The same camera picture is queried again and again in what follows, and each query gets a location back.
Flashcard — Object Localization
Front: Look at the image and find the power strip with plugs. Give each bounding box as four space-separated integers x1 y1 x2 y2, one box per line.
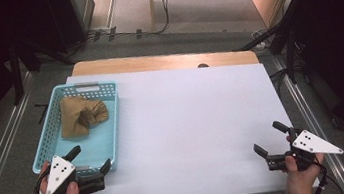
85 20 145 45

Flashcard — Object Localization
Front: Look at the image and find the brown cloth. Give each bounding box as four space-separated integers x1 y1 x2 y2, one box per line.
55 91 112 141

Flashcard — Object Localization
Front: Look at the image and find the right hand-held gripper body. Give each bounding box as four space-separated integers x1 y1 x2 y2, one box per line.
262 120 344 177

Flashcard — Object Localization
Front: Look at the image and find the dark cabinet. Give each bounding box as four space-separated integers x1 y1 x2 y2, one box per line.
44 0 102 55

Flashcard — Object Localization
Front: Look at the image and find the person's right hand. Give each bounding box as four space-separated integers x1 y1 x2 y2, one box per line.
278 130 330 194

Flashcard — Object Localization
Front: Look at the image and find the light blue plastic basket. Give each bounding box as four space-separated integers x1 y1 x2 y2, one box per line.
21 76 129 184

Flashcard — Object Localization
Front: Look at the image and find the black stand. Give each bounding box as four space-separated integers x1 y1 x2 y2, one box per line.
226 0 327 92
0 29 81 107

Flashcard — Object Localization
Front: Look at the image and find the white table mat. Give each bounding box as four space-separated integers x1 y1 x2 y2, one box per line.
13 46 321 194

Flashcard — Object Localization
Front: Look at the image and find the black hanging cable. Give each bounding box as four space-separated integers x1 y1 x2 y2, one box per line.
150 0 177 36

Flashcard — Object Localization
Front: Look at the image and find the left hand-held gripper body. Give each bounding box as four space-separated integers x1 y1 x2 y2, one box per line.
41 149 108 194

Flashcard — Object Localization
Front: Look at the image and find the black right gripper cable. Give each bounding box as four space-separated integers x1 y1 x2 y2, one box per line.
304 155 344 194

